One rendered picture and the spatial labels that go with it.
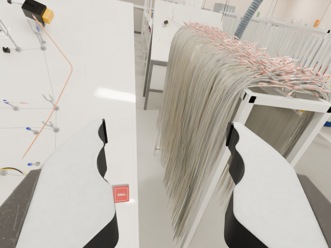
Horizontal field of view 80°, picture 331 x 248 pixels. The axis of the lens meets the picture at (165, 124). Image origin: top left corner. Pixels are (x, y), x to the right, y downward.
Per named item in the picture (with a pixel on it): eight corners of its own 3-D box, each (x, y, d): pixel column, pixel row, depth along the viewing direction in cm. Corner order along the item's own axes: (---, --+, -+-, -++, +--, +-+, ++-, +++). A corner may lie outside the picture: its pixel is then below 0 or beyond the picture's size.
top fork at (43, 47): (48, 47, 68) (35, 19, 55) (45, 51, 67) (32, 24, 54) (42, 44, 68) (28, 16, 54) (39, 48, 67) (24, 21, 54)
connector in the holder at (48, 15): (48, 13, 64) (46, 7, 62) (54, 15, 65) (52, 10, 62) (44, 22, 64) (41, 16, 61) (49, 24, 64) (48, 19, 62)
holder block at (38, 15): (17, 8, 67) (6, -14, 59) (52, 23, 70) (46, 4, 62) (11, 19, 66) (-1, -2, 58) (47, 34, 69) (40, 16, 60)
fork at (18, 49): (21, 52, 65) (2, 24, 52) (15, 52, 65) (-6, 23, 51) (21, 46, 65) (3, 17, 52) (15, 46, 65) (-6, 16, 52)
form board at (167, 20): (207, 116, 368) (241, 17, 284) (143, 109, 345) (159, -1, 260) (197, 99, 429) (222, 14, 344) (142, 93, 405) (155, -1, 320)
